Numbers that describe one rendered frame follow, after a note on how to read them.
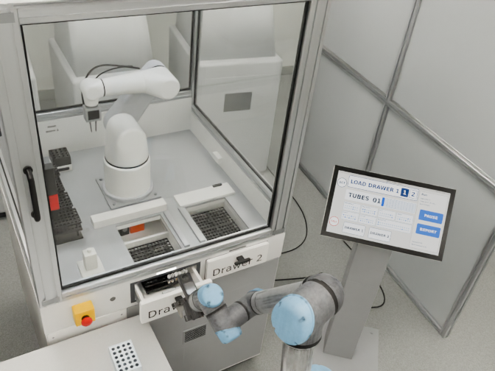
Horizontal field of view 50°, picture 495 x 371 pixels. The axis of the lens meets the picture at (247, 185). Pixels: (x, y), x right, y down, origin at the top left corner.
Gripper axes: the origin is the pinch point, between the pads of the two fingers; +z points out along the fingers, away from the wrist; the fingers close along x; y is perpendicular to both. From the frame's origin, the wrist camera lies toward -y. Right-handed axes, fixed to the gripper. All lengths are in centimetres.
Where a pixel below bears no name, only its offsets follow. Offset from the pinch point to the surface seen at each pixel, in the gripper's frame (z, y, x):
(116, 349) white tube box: 9.3, 7.6, -25.9
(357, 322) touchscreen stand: 44, 37, 96
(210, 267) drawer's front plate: 9.2, -9.8, 18.3
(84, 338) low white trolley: 19.0, -0.2, -34.2
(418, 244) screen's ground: -17, 10, 100
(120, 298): 12.8, -9.6, -18.5
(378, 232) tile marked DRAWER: -11, 0, 87
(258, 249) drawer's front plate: 8.2, -10.5, 41.1
